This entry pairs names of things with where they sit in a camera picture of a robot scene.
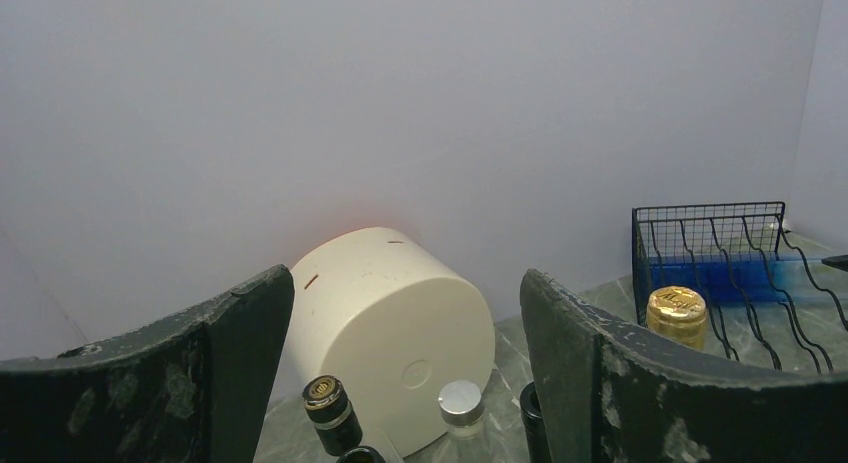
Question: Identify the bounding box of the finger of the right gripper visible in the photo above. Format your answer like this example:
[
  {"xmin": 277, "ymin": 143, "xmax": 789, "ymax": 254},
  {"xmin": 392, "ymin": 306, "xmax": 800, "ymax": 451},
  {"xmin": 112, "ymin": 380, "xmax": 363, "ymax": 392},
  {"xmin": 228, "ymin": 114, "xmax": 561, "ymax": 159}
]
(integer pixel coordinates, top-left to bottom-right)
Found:
[{"xmin": 821, "ymin": 254, "xmax": 848, "ymax": 272}]

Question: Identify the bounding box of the dark wine bottle bottom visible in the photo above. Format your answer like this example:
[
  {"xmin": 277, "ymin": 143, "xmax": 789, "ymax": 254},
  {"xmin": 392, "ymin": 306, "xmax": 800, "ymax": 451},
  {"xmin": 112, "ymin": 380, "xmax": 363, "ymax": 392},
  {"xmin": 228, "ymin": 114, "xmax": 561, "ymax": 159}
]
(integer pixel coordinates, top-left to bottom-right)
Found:
[{"xmin": 336, "ymin": 445, "xmax": 386, "ymax": 463}]

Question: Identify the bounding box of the blue glass bottle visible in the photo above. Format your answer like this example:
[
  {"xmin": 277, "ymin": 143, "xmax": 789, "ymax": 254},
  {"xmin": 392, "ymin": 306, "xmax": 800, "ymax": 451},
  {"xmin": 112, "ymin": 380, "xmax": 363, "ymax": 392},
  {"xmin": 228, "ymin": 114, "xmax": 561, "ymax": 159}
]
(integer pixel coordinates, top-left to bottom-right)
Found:
[{"xmin": 633, "ymin": 252, "xmax": 847, "ymax": 307}]

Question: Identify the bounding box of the black wire wine rack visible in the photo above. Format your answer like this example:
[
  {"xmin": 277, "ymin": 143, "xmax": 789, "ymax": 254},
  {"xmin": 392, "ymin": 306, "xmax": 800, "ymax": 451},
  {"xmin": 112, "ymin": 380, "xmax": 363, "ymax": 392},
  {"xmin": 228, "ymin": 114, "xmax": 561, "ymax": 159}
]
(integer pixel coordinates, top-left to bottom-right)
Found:
[{"xmin": 631, "ymin": 201, "xmax": 847, "ymax": 374}]

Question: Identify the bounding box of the dark wine bottle gold cap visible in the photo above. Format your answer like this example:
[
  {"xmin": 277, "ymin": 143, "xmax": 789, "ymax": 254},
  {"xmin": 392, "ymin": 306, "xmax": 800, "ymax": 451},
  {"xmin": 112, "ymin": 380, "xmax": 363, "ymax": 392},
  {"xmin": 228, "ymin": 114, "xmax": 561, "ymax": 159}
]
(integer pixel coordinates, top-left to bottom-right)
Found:
[{"xmin": 646, "ymin": 286, "xmax": 708, "ymax": 351}]

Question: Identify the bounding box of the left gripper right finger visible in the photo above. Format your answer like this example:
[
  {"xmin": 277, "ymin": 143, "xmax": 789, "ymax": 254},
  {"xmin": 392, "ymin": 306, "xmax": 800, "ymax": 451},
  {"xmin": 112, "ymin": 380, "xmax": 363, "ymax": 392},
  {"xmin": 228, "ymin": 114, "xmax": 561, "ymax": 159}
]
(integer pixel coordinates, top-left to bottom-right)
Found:
[{"xmin": 520, "ymin": 269, "xmax": 847, "ymax": 462}]

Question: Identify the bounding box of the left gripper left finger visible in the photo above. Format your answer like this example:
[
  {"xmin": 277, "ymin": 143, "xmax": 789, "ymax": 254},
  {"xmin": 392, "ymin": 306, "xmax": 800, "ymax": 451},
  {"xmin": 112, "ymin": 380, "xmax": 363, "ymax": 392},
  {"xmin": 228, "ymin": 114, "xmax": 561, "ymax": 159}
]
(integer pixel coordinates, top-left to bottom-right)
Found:
[{"xmin": 1, "ymin": 265, "xmax": 295, "ymax": 462}]

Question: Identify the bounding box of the cream cylindrical container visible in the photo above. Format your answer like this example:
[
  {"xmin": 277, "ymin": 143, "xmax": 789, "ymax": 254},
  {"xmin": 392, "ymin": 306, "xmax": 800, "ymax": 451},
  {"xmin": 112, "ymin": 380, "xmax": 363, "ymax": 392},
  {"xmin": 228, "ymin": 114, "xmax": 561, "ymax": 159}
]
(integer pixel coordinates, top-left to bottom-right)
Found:
[{"xmin": 284, "ymin": 227, "xmax": 495, "ymax": 456}]

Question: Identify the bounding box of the clear round glass bottle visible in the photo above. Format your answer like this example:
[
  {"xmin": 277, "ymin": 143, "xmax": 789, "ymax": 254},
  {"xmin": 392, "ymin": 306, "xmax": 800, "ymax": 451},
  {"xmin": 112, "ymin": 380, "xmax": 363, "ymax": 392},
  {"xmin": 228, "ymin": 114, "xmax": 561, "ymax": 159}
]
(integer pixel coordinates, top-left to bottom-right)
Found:
[{"xmin": 437, "ymin": 380, "xmax": 486, "ymax": 439}]

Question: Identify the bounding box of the dark wine bottle black cap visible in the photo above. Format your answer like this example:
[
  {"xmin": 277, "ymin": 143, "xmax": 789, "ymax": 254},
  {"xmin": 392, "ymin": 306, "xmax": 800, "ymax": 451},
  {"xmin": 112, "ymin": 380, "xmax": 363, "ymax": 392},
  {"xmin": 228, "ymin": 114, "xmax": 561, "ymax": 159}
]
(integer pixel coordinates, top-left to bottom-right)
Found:
[{"xmin": 519, "ymin": 382, "xmax": 552, "ymax": 463}]

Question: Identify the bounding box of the clear bottle gold black label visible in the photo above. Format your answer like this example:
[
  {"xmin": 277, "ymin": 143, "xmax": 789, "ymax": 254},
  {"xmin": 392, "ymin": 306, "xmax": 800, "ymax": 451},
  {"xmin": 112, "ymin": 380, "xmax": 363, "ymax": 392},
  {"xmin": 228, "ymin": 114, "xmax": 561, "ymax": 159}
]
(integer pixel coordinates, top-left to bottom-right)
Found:
[{"xmin": 301, "ymin": 375, "xmax": 363, "ymax": 457}]

